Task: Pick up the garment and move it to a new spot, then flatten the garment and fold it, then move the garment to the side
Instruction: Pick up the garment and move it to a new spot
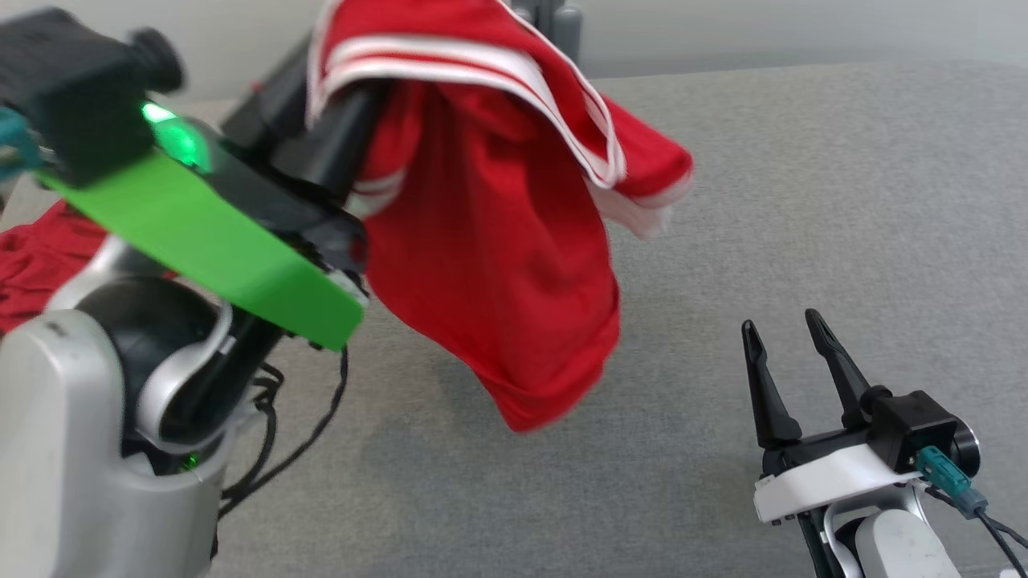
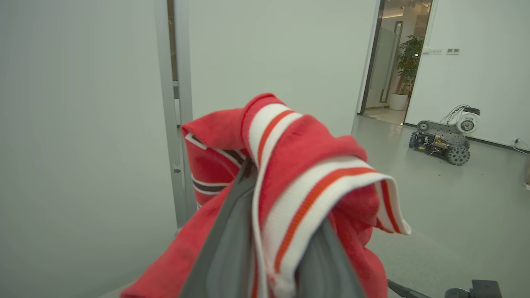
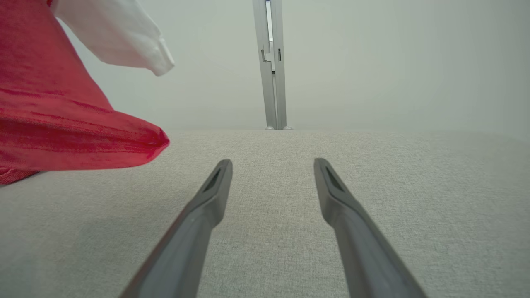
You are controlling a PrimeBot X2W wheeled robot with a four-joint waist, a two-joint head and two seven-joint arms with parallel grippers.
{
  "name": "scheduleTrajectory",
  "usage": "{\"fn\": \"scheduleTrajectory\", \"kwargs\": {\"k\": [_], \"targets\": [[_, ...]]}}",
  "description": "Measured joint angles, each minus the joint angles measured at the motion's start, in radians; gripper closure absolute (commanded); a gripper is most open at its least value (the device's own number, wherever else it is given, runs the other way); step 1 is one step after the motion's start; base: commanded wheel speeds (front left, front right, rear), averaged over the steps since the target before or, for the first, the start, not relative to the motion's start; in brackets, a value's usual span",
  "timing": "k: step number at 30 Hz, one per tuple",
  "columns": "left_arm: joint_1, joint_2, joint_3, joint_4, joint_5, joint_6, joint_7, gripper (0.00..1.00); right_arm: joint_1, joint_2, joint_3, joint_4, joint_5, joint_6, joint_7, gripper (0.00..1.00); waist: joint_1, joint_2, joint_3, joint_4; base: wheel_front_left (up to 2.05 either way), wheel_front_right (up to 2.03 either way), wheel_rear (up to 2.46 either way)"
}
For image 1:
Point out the teal camera connector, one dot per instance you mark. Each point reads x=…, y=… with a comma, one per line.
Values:
x=14, y=144
x=948, y=478

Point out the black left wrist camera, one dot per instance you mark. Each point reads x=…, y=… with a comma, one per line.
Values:
x=72, y=88

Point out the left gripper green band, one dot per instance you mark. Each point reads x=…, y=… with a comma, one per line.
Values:
x=201, y=233

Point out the grey partition post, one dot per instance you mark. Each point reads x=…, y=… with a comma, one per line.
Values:
x=562, y=24

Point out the grey fabric sofa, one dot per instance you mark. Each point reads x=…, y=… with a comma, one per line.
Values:
x=803, y=201

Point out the red shorts with white hem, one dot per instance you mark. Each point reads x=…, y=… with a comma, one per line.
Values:
x=40, y=265

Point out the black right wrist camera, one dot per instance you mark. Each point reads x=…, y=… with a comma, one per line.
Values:
x=915, y=425

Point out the teal right camera connector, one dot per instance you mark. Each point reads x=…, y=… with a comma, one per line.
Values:
x=948, y=478

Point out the red jersey with white trim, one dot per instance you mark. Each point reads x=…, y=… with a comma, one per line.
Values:
x=482, y=241

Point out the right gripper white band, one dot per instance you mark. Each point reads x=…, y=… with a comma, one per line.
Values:
x=819, y=478

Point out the teal left camera connector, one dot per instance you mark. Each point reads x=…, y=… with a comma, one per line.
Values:
x=14, y=144

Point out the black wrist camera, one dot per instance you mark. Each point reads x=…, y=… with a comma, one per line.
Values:
x=915, y=425
x=72, y=88

